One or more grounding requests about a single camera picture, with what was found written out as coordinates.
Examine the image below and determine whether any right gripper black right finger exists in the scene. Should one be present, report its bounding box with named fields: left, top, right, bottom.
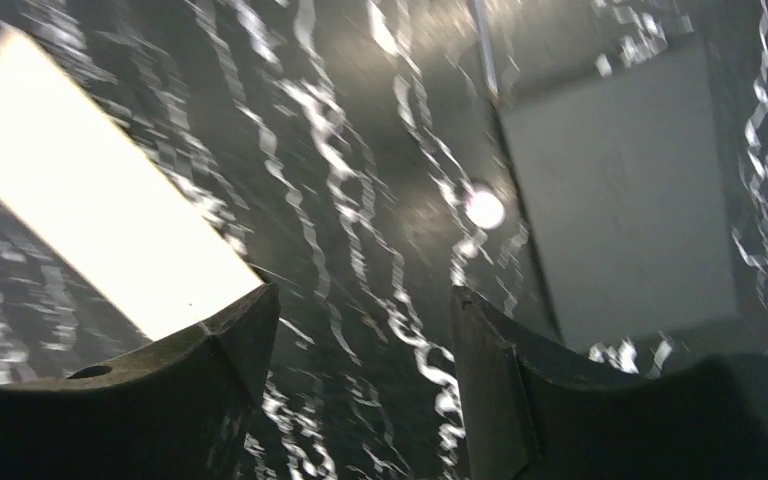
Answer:
left=450, top=286, right=768, bottom=479

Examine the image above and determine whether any white glue stick cap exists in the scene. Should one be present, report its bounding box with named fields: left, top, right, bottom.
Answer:
left=464, top=186, right=506, bottom=230

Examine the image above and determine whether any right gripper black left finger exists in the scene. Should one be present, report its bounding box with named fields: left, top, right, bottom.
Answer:
left=0, top=284, right=280, bottom=479

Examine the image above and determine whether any black rectangular block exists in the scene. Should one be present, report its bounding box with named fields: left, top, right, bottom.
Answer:
left=500, top=33, right=768, bottom=353

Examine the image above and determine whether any cream paper envelope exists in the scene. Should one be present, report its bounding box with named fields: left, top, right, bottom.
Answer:
left=0, top=26, right=261, bottom=340

